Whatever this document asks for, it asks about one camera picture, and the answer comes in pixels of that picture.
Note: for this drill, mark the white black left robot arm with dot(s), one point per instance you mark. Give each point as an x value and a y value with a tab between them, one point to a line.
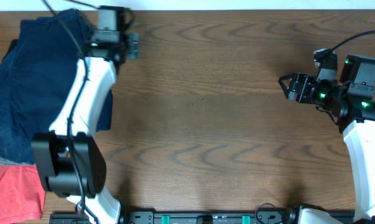
67	157

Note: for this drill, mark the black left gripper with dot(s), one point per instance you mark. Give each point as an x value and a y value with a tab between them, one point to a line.
132	45

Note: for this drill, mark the red cloth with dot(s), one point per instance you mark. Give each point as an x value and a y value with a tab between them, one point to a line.
21	194

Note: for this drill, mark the black mounting rail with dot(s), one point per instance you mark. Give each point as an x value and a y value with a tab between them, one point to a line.
193	218

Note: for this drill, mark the navy blue shorts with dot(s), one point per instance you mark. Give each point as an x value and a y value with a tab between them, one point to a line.
36	76

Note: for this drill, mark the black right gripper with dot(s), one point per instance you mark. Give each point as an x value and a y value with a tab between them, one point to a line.
304	79

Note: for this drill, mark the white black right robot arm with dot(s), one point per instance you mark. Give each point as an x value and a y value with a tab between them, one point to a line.
348	101

